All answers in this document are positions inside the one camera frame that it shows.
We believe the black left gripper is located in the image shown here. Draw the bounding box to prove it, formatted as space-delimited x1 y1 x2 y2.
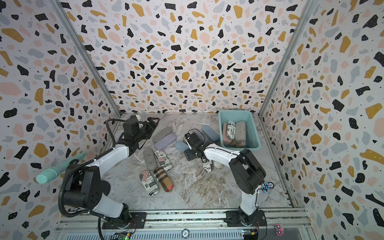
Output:
136 117 162 144

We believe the long pink hard glasses case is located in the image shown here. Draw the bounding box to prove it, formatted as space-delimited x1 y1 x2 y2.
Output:
222 123 231 145

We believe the newspaper flag print glasses case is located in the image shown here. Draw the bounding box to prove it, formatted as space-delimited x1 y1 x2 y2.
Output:
155 150 173 171

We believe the small pink hard glasses case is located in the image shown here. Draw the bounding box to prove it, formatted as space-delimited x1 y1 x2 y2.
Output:
230 140 246 148

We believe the dark grey fabric glasses case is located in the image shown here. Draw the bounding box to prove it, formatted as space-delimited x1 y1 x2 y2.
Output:
143 148 158 171

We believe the grey rectangular glasses case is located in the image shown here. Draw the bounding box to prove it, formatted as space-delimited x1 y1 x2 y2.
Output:
235 121 247 142

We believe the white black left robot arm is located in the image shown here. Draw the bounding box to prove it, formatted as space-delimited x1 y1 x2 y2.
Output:
58 115 160 228

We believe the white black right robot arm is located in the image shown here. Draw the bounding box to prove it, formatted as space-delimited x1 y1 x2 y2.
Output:
184 133 274 221

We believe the light blue fabric glasses case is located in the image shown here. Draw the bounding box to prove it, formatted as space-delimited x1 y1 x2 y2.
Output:
202 125 220 142

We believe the long lilac fabric glasses case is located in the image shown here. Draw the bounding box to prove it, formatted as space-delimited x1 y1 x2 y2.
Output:
155 133 177 150

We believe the world map print glasses case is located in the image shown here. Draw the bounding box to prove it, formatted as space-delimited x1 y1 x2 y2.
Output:
213 161 224 170

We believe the teal plastic storage box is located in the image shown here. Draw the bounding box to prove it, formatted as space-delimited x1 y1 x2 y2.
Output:
218 110 261 151

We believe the plaid tartan glasses case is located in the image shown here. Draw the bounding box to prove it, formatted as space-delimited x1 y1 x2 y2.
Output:
154 168 174 193

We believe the mint green handheld microphone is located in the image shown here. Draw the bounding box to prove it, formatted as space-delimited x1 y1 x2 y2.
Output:
36 152 88 184

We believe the pink toy car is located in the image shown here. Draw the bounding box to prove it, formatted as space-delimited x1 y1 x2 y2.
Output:
274 224 285 237

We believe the aluminium wall frame strip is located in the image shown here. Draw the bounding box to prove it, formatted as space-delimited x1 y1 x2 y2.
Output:
49 1 122 117

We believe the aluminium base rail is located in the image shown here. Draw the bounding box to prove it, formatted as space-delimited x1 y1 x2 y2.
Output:
52 208 316 240

